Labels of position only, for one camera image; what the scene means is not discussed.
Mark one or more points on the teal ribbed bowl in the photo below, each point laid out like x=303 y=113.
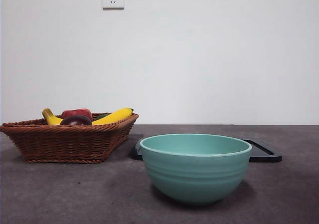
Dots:
x=194 y=174

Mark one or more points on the dark purple plum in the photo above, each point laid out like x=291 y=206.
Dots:
x=76 y=121

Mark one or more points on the yellow banana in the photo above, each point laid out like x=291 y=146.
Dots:
x=112 y=116

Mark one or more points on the green vegetable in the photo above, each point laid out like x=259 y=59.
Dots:
x=102 y=115

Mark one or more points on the red apple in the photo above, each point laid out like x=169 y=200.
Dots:
x=77 y=113

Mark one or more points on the brown wicker basket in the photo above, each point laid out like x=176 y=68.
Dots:
x=67 y=144

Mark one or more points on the black tray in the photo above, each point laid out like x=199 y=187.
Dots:
x=261 y=156

